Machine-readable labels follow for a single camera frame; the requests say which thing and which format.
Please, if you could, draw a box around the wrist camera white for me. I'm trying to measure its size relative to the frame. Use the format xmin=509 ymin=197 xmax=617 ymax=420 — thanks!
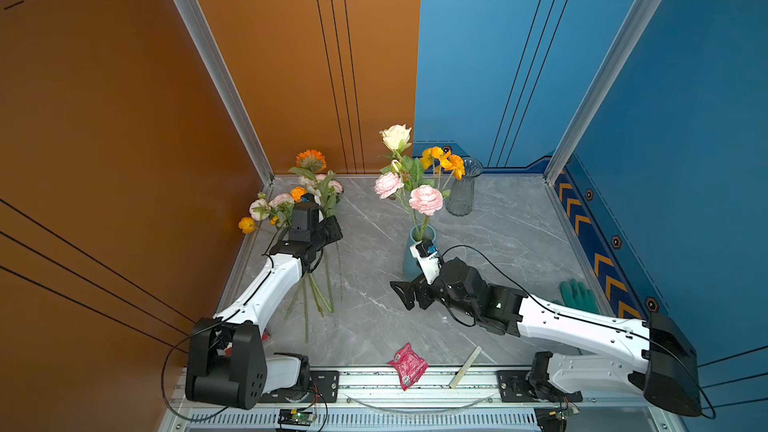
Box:
xmin=410 ymin=239 xmax=442 ymax=285
xmin=288 ymin=193 xmax=321 ymax=243

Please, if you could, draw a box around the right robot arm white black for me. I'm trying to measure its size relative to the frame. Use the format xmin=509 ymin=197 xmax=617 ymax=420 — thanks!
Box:
xmin=390 ymin=258 xmax=703 ymax=417

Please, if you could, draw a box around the pale wooden stick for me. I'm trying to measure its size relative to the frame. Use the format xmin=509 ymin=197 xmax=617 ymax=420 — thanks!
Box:
xmin=449 ymin=346 xmax=482 ymax=389

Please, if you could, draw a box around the orange gerbera daisy stem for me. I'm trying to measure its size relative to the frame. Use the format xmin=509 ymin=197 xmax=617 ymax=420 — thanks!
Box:
xmin=290 ymin=149 xmax=344 ymax=315

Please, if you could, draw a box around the white pink peony stem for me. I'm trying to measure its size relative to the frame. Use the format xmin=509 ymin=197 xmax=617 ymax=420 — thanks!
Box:
xmin=249 ymin=193 xmax=296 ymax=232

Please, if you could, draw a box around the cream white rose stem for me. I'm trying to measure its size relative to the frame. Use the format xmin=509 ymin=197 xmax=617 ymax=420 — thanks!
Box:
xmin=375 ymin=124 xmax=426 ymax=240

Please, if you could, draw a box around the pink ranunculus stem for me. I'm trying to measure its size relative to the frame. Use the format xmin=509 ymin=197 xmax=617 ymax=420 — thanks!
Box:
xmin=374 ymin=171 xmax=444 ymax=242

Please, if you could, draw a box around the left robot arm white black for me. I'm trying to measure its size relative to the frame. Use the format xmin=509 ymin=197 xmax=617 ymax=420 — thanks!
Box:
xmin=185 ymin=216 xmax=343 ymax=410

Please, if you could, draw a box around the right aluminium corner post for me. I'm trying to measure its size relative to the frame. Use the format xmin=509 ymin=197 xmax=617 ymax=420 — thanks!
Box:
xmin=543 ymin=0 xmax=663 ymax=186

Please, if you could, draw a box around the clear glass vase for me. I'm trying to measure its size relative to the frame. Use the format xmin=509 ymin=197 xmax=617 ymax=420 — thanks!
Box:
xmin=446 ymin=157 xmax=484 ymax=217

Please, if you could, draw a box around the left aluminium corner post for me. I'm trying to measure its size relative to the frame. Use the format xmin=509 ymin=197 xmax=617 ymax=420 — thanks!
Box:
xmin=173 ymin=0 xmax=275 ymax=186

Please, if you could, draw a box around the left green circuit board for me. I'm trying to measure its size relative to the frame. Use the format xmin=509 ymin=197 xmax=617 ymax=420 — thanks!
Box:
xmin=276 ymin=409 xmax=318 ymax=431

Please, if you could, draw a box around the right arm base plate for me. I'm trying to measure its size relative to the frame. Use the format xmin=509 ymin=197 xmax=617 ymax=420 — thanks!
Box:
xmin=496 ymin=369 xmax=583 ymax=403

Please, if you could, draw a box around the teal ceramic vase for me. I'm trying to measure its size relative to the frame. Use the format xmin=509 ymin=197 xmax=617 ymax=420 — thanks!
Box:
xmin=403 ymin=225 xmax=437 ymax=282

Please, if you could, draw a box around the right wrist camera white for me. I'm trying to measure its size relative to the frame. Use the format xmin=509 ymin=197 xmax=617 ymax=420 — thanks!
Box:
xmin=410 ymin=239 xmax=442 ymax=285

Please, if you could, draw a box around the aluminium front rail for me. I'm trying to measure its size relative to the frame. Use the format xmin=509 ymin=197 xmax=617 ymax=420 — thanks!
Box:
xmin=159 ymin=365 xmax=686 ymax=431

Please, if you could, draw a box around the right circuit board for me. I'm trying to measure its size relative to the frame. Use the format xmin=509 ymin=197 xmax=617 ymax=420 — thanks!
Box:
xmin=534 ymin=405 xmax=580 ymax=432

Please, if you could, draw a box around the pink snack packet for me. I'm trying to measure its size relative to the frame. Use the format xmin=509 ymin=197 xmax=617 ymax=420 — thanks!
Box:
xmin=388 ymin=343 xmax=429 ymax=391

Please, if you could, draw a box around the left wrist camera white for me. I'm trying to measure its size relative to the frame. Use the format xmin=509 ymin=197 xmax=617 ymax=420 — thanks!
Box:
xmin=288 ymin=193 xmax=321 ymax=243

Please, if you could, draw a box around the yellow orange poppy stem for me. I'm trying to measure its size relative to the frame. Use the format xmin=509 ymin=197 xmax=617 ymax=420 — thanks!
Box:
xmin=410 ymin=147 xmax=465 ymax=227

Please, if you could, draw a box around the aluminium corner post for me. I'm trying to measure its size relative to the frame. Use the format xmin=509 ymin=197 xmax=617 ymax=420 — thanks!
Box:
xmin=543 ymin=0 xmax=663 ymax=186
xmin=173 ymin=0 xmax=275 ymax=186

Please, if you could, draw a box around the pink rose spray stem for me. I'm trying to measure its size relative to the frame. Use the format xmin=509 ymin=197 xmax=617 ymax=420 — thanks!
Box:
xmin=269 ymin=174 xmax=344 ymax=229

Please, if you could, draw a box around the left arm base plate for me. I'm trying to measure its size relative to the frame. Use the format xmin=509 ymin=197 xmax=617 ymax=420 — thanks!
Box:
xmin=258 ymin=369 xmax=340 ymax=405

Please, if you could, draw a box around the green rubber glove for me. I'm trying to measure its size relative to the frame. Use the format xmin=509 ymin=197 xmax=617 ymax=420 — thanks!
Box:
xmin=559 ymin=279 xmax=600 ymax=314

